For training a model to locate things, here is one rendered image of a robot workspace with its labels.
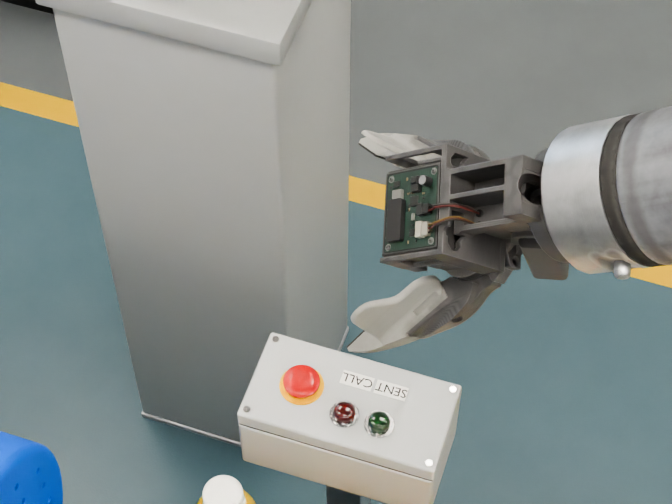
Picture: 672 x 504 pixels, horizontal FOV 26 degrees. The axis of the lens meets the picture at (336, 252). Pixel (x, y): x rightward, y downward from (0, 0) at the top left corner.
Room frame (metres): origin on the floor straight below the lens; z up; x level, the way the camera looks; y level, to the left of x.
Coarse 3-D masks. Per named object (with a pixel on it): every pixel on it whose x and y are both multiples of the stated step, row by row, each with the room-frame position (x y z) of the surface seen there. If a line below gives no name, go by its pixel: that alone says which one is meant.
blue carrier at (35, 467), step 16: (0, 432) 0.63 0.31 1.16; (0, 448) 0.59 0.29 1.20; (16, 448) 0.59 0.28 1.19; (32, 448) 0.60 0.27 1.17; (0, 464) 0.57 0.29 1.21; (16, 464) 0.58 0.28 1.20; (32, 464) 0.59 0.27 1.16; (48, 464) 0.61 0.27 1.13; (0, 480) 0.55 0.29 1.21; (16, 480) 0.57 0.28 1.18; (32, 480) 0.59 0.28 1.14; (48, 480) 0.61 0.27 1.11; (0, 496) 0.55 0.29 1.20; (16, 496) 0.56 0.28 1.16; (32, 496) 0.58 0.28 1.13; (48, 496) 0.60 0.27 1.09
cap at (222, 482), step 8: (216, 480) 0.62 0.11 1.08; (224, 480) 0.62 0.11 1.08; (232, 480) 0.62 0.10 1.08; (208, 488) 0.61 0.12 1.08; (216, 488) 0.61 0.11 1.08; (224, 488) 0.61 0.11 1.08; (232, 488) 0.61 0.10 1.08; (240, 488) 0.61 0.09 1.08; (208, 496) 0.60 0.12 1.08; (216, 496) 0.60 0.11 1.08; (224, 496) 0.60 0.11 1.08; (232, 496) 0.60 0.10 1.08; (240, 496) 0.60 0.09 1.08
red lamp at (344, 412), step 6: (342, 402) 0.69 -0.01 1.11; (348, 402) 0.69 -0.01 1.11; (336, 408) 0.68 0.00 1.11; (342, 408) 0.68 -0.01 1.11; (348, 408) 0.68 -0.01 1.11; (354, 408) 0.68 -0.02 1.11; (336, 414) 0.67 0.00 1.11; (342, 414) 0.67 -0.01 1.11; (348, 414) 0.67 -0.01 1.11; (354, 414) 0.67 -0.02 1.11; (336, 420) 0.67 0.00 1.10; (342, 420) 0.67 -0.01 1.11; (348, 420) 0.67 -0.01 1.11
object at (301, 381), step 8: (296, 368) 0.72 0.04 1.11; (304, 368) 0.72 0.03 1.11; (312, 368) 0.72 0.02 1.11; (288, 376) 0.71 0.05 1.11; (296, 376) 0.71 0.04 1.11; (304, 376) 0.71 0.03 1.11; (312, 376) 0.71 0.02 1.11; (288, 384) 0.71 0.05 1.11; (296, 384) 0.71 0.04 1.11; (304, 384) 0.71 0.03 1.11; (312, 384) 0.71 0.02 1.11; (288, 392) 0.70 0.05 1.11; (296, 392) 0.70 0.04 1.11; (304, 392) 0.70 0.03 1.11; (312, 392) 0.70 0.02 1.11
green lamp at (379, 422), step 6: (372, 414) 0.67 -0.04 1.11; (378, 414) 0.67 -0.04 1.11; (384, 414) 0.67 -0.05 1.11; (372, 420) 0.67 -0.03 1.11; (378, 420) 0.67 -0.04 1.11; (384, 420) 0.67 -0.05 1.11; (372, 426) 0.66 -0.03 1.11; (378, 426) 0.66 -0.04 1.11; (384, 426) 0.66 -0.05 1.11; (378, 432) 0.66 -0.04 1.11; (384, 432) 0.66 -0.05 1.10
